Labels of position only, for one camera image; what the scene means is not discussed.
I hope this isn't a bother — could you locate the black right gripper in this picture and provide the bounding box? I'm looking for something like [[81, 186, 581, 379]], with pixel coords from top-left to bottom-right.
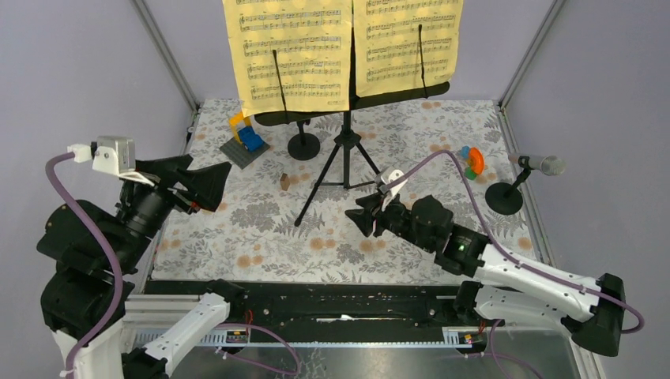
[[344, 190, 435, 253]]

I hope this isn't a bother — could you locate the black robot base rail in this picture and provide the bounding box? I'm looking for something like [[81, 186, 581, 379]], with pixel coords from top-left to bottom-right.
[[144, 280, 506, 347]]

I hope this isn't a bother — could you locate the black left microphone stand base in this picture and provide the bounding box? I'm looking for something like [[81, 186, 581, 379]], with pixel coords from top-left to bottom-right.
[[287, 119, 321, 161]]

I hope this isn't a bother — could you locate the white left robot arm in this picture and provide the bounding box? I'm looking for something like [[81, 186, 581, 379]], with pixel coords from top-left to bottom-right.
[[37, 148, 231, 378]]

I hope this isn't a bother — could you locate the floral patterned table cloth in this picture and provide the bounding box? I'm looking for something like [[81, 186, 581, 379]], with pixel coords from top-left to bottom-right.
[[150, 100, 537, 284]]

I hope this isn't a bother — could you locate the silver grey microphone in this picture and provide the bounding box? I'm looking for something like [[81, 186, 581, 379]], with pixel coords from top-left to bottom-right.
[[508, 153, 566, 176]]

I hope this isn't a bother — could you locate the black microphone stand base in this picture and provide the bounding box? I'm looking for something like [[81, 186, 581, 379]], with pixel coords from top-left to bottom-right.
[[485, 169, 531, 216], [287, 119, 321, 161]]

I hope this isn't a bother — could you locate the orange rainbow ring toy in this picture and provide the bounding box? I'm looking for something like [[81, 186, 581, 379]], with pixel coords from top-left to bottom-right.
[[460, 146, 486, 180]]

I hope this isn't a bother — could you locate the grey building block baseplate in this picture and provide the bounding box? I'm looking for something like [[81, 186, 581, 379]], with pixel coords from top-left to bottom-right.
[[219, 138, 270, 170]]

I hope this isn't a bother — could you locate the black tripod music stand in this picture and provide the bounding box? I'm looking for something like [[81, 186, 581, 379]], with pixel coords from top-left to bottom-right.
[[256, 45, 450, 227]]

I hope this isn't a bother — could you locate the yellow sheet music page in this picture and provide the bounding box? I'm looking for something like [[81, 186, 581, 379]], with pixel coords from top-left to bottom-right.
[[352, 0, 464, 97], [222, 0, 352, 116]]

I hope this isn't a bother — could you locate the small wooden block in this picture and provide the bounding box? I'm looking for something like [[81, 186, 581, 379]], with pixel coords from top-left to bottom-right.
[[280, 173, 291, 191]]

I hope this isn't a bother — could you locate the yellow toy block frame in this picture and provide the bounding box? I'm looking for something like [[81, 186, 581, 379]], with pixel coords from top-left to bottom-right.
[[228, 111, 252, 144]]

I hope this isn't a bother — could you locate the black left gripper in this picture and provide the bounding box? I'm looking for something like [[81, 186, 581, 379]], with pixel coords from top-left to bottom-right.
[[111, 151, 235, 268]]

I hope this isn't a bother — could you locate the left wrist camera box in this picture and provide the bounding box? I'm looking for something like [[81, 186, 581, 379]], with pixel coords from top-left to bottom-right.
[[67, 136, 156, 187]]

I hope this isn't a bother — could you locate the blue toy block car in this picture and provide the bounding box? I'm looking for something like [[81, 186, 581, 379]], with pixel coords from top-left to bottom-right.
[[238, 126, 265, 152]]

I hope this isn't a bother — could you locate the black right microphone stand base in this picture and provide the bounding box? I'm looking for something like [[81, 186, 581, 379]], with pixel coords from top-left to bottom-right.
[[485, 169, 531, 216]]

